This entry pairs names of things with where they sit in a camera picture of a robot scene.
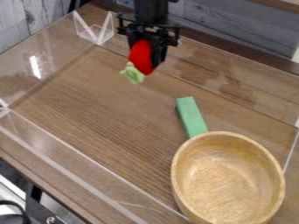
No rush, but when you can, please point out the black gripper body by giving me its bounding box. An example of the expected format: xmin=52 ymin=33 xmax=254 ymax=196
xmin=117 ymin=13 xmax=182 ymax=46

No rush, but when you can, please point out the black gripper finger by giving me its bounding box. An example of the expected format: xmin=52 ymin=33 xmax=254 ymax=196
xmin=127 ymin=32 xmax=142 ymax=47
xmin=151 ymin=38 xmax=169 ymax=68

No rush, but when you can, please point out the red plush strawberry toy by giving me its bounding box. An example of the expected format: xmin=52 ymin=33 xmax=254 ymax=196
xmin=119 ymin=39 xmax=155 ymax=84

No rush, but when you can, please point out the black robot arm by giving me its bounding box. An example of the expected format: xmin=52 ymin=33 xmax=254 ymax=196
xmin=117 ymin=0 xmax=182 ymax=68

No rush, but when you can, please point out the green rectangular block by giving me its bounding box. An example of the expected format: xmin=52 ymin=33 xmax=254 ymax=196
xmin=175 ymin=97 xmax=209 ymax=138

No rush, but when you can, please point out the wooden bowl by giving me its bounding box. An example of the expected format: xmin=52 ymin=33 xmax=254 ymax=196
xmin=171 ymin=131 xmax=286 ymax=224

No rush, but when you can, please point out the clear acrylic corner bracket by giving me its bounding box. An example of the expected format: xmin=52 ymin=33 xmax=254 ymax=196
xmin=72 ymin=11 xmax=115 ymax=46

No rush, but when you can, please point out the clear acrylic barrier wall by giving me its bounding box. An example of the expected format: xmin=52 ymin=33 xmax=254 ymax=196
xmin=0 ymin=14 xmax=299 ymax=224

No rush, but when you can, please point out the black table frame bracket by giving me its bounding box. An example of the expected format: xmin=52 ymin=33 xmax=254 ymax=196
xmin=26 ymin=184 xmax=67 ymax=224

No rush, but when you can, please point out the black cable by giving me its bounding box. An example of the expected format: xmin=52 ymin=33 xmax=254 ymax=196
xmin=0 ymin=199 xmax=31 ymax=224

